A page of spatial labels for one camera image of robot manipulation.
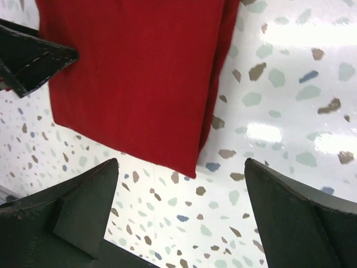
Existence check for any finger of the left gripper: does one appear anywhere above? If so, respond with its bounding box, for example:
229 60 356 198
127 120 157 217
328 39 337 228
1 19 79 98

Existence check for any dark red t shirt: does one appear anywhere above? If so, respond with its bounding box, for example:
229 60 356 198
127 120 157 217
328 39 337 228
36 1 239 178

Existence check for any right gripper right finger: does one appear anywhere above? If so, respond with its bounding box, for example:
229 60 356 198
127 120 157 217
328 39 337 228
244 158 356 267

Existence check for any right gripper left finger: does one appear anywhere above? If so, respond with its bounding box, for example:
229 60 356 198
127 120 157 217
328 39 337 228
1 159 151 268

